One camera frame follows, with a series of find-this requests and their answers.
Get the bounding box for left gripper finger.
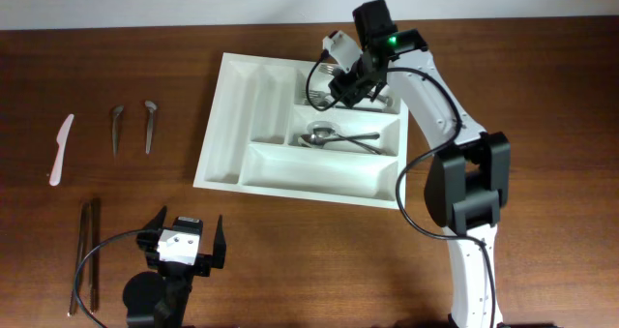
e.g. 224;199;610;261
211;215;226;269
143;205;167;230

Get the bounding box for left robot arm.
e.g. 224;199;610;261
123;207;226;327

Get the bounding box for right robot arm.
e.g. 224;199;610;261
321;0;511;328

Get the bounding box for metal knife right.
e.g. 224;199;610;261
89;198;101;313

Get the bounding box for metal knife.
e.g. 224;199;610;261
72;202;91;288
89;198;101;313

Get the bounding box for metal knife left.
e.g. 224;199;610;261
72;202;91;288

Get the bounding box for white plastic cutlery tray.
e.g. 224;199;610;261
193;52;408;209

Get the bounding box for small metal spoon left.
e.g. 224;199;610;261
111;105;124;157

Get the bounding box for small metal spoon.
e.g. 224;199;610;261
144;101;158;155
111;105;124;157

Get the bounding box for small metal spoon right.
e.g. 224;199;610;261
144;101;158;155

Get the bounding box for white plastic knife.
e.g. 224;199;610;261
49;113;74;187

